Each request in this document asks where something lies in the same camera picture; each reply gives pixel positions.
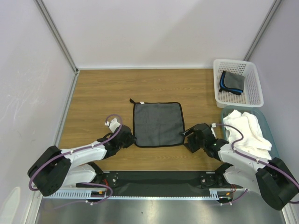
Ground dark grey towel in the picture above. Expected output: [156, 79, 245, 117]
[129, 99, 185, 148]

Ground blue and grey towel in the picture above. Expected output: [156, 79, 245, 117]
[219, 71, 245, 96]

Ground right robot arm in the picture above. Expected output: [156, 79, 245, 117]
[180, 123, 299, 210]

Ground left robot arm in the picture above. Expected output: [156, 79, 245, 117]
[27, 124, 136, 196]

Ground white towel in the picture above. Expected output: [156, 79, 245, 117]
[223, 110, 272, 160]

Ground clear teal plastic bin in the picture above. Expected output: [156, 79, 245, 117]
[221, 106, 279, 159]

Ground white perforated plastic basket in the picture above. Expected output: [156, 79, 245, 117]
[213, 59, 264, 108]

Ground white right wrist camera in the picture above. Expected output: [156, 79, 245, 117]
[210, 123, 217, 138]

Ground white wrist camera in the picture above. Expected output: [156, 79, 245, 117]
[210, 123, 217, 138]
[105, 118, 121, 133]

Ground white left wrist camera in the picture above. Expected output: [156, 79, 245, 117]
[105, 118, 121, 133]

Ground aluminium frame rail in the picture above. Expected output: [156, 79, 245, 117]
[32, 170, 290, 190]

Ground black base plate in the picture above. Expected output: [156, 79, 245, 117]
[76, 170, 243, 198]

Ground grey slotted cable duct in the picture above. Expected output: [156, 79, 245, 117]
[44, 189, 232, 200]

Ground right aluminium corner post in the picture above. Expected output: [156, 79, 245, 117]
[243, 0, 284, 61]

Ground aluminium corner post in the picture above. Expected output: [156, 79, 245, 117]
[34, 0, 78, 74]
[243, 0, 284, 61]

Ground left aluminium corner post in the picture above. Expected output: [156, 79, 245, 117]
[34, 0, 78, 74]

